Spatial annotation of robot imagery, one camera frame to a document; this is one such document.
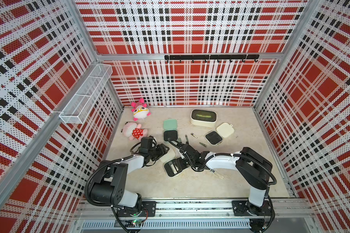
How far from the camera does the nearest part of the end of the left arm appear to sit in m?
0.74

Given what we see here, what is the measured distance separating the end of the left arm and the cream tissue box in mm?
306

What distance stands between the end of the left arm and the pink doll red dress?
20 centimetres

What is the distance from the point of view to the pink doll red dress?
1001 millimetres
